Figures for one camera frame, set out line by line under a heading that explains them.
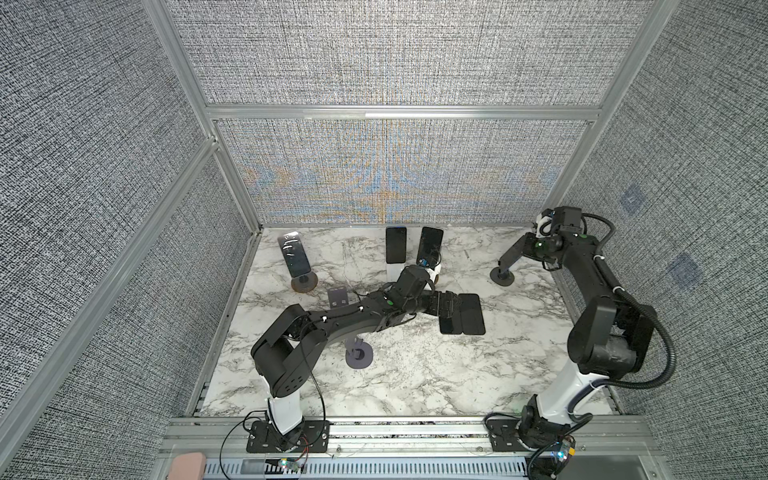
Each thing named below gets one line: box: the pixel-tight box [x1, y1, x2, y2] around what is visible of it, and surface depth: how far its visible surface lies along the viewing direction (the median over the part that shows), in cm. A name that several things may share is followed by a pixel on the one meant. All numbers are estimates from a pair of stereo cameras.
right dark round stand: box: [490, 232, 527, 287], surface depth 105 cm
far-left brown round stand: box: [291, 271, 318, 293], surface depth 105 cm
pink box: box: [168, 452, 207, 480], surface depth 70 cm
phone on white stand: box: [385, 226, 407, 264], surface depth 102 cm
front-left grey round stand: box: [345, 338, 374, 369], surface depth 87 cm
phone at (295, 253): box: [277, 231, 311, 278], surface depth 97 cm
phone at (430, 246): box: [416, 226, 444, 269], surface depth 97 cm
